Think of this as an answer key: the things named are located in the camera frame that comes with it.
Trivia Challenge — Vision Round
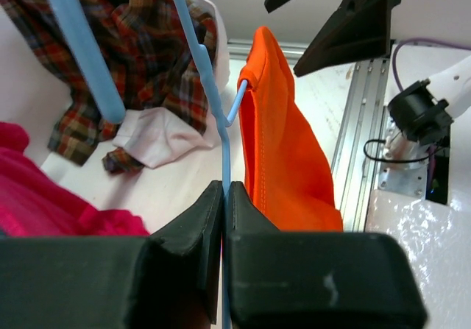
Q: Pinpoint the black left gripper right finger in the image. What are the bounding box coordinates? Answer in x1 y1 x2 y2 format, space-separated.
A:
224 182 428 328

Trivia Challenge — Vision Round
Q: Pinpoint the magenta hanging shirt right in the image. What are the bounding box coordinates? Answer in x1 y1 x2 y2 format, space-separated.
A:
1 122 149 237

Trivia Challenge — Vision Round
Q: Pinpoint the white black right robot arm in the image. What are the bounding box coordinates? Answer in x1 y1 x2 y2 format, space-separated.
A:
294 0 470 166

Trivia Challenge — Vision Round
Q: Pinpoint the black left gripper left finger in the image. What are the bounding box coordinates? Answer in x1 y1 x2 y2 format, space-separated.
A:
1 181 224 328

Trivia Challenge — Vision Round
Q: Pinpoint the orange t shirt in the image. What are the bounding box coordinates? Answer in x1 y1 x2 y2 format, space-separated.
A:
238 26 344 232

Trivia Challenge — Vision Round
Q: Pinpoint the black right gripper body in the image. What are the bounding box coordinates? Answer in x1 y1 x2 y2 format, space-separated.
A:
263 0 404 78

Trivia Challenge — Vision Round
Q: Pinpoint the plaid flannel shirt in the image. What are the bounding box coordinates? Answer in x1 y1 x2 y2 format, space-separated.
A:
1 0 208 165

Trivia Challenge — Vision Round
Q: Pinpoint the white hanging garment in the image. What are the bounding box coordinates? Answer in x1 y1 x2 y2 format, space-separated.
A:
112 0 230 169

